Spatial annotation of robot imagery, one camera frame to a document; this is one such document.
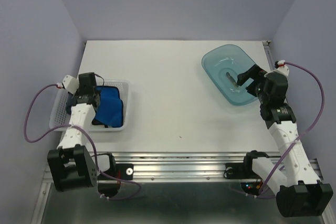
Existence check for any blue microfiber towel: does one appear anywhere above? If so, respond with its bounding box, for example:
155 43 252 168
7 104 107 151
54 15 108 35
92 86 124 128

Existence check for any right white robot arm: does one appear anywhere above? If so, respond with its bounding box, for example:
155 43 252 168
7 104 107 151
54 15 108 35
237 61 333 217

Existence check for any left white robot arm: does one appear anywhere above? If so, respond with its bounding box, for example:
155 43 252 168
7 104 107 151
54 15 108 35
47 72 117 192

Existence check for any teal translucent plastic tray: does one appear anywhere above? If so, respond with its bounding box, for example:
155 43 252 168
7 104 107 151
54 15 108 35
202 44 257 106

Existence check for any white perforated plastic basket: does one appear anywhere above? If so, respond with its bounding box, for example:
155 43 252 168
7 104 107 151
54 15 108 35
49 79 131 132

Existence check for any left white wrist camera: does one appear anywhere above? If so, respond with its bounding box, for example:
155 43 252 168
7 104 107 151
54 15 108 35
57 75 79 94

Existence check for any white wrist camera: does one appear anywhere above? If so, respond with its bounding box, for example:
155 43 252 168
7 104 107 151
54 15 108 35
273 60 289 77
57 75 79 94

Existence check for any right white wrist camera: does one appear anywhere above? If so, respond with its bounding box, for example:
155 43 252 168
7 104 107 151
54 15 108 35
273 60 289 77

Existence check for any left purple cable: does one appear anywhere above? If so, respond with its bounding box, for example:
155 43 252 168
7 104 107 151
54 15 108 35
24 83 141 201

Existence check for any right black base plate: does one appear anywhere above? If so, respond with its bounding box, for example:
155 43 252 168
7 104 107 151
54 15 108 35
224 163 249 179

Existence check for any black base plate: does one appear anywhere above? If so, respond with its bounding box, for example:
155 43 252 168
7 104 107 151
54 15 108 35
224 163 249 179
97 163 134 182

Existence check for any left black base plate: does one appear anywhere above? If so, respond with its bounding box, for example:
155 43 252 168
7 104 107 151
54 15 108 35
97 163 134 182

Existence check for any aluminium extrusion rail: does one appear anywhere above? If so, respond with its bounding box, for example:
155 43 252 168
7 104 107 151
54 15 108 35
113 152 246 184

